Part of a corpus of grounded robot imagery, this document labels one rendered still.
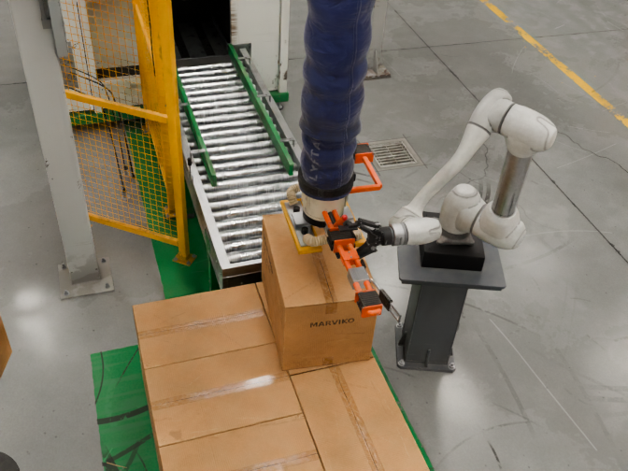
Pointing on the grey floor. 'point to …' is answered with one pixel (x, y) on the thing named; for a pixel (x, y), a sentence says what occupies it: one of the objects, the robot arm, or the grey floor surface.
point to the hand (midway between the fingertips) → (340, 242)
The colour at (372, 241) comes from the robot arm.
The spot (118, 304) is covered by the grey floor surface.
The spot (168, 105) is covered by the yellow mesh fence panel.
